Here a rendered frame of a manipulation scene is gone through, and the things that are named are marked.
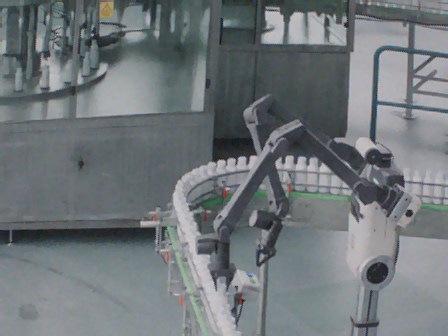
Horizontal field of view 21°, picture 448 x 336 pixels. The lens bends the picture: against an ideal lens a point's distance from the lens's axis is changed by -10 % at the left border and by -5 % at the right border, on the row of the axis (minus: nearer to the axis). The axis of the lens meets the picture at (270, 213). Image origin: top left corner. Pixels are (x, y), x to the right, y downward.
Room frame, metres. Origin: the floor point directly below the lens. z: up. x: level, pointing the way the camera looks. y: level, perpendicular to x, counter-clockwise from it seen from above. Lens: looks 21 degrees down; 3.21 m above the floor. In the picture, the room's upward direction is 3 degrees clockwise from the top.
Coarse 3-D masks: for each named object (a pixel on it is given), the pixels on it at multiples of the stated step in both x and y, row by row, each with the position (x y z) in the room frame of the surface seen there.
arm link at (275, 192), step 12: (264, 120) 4.85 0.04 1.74; (252, 132) 4.86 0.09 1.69; (264, 132) 4.86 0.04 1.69; (264, 144) 4.84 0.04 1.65; (276, 168) 4.82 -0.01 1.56; (264, 180) 4.81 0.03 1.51; (276, 180) 4.80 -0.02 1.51; (276, 192) 4.78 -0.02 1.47; (276, 204) 4.75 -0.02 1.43; (288, 204) 4.78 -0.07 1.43
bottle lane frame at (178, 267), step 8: (168, 232) 5.51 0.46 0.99; (176, 248) 5.30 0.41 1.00; (176, 256) 5.22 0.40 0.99; (168, 264) 5.52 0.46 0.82; (176, 264) 5.23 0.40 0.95; (176, 272) 5.23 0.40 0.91; (184, 272) 5.04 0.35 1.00; (176, 280) 5.23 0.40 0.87; (184, 280) 4.98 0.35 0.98; (176, 288) 5.23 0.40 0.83; (192, 304) 4.76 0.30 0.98; (192, 312) 4.76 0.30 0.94; (200, 312) 4.66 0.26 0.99; (192, 320) 4.76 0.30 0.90; (200, 320) 4.57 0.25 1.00; (192, 328) 4.75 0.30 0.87; (200, 328) 4.55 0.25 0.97
